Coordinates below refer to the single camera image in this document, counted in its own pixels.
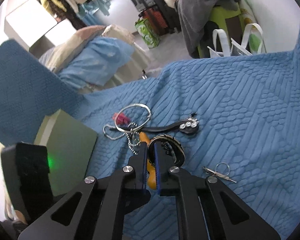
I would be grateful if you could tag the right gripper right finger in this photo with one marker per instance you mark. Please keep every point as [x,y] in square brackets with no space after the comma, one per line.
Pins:
[206,207]

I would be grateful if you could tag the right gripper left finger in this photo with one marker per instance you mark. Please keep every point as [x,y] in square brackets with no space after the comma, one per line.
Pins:
[96,208]

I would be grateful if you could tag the green jewelry box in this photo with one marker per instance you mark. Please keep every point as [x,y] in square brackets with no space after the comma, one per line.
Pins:
[69,146]

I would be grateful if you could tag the orange gourd pendant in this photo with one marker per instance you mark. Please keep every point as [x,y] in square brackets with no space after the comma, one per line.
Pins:
[151,180]

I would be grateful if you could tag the black rhinestone hair clip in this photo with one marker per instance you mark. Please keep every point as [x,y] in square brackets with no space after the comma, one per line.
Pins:
[188,126]

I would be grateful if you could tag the pink flower hair clip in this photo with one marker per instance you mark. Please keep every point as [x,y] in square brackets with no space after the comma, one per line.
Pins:
[121,119]

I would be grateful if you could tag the blue quilted sofa cover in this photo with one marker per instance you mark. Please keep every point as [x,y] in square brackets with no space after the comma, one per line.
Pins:
[248,108]

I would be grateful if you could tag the beige bed quilt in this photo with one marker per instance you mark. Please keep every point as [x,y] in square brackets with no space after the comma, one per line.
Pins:
[58,57]

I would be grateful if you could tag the light blue blanket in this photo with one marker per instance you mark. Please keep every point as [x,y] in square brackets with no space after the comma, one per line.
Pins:
[97,62]

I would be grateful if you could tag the white cabinet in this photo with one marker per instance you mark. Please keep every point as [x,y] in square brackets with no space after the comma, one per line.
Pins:
[35,29]

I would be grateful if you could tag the white tote bag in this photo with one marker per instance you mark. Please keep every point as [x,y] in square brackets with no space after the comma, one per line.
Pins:
[251,44]

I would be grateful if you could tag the green shopping bag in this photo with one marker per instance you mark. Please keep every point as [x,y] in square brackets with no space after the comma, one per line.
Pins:
[147,33]

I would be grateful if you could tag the red suitcase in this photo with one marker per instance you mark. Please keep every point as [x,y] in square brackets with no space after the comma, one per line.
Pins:
[156,20]

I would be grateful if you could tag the green plastic stool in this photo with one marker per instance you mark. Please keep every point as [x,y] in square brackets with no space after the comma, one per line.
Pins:
[231,21]

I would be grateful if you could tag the black suitcase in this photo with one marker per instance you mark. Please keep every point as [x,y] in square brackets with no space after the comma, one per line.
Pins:
[169,14]

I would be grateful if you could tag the grey fleece blanket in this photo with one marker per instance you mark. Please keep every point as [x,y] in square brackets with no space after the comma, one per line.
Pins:
[194,15]

